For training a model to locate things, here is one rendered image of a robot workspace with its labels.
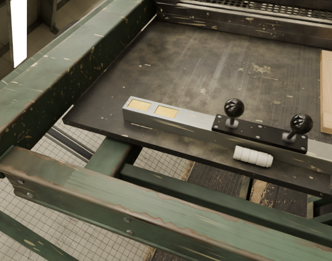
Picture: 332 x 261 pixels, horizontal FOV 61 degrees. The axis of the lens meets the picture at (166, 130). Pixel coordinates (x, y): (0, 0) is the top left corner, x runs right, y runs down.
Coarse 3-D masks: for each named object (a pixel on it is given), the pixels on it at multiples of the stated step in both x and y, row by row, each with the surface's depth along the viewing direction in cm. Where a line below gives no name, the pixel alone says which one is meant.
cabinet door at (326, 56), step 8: (320, 56) 91; (328, 56) 88; (320, 64) 88; (328, 64) 85; (320, 72) 85; (328, 72) 82; (320, 80) 82; (328, 80) 80; (320, 88) 80; (328, 88) 77; (320, 96) 77; (328, 96) 75; (328, 104) 72; (328, 112) 70; (328, 120) 68; (328, 128) 67
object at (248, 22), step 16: (160, 0) 104; (176, 0) 103; (160, 16) 108; (176, 16) 106; (192, 16) 104; (208, 16) 102; (224, 16) 100; (240, 16) 98; (256, 16) 96; (272, 16) 98; (288, 16) 96; (240, 32) 102; (256, 32) 100; (272, 32) 98; (288, 32) 96; (304, 32) 94; (320, 32) 92
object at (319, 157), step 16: (128, 112) 69; (144, 112) 67; (192, 112) 67; (160, 128) 69; (176, 128) 67; (192, 128) 65; (208, 128) 64; (224, 144) 64; (240, 144) 63; (256, 144) 61; (320, 144) 60; (288, 160) 61; (304, 160) 59; (320, 160) 58
